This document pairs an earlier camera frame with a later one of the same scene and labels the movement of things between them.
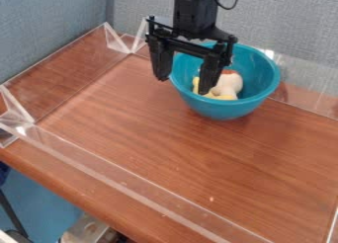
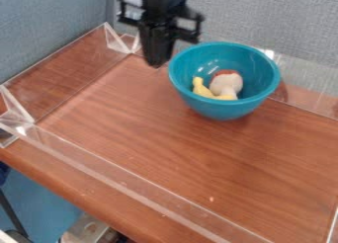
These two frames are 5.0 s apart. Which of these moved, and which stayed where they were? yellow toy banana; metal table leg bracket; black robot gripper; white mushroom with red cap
Moved: black robot gripper
Stayed: white mushroom with red cap; metal table leg bracket; yellow toy banana
